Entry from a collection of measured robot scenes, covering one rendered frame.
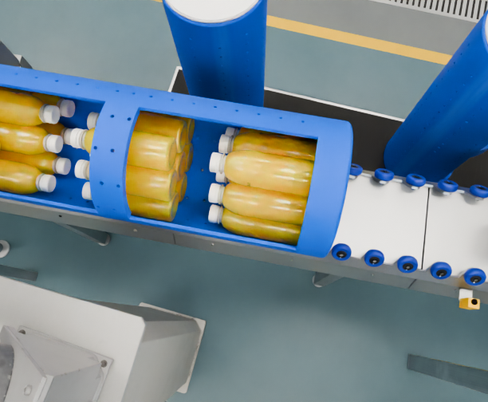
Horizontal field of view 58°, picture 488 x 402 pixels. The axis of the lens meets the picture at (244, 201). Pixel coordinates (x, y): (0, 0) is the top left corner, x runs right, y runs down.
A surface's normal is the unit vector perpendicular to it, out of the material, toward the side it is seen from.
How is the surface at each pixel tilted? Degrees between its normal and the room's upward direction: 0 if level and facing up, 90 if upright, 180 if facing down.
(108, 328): 0
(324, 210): 35
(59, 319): 0
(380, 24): 0
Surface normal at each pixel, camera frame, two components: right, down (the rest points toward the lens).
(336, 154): 0.01, -0.42
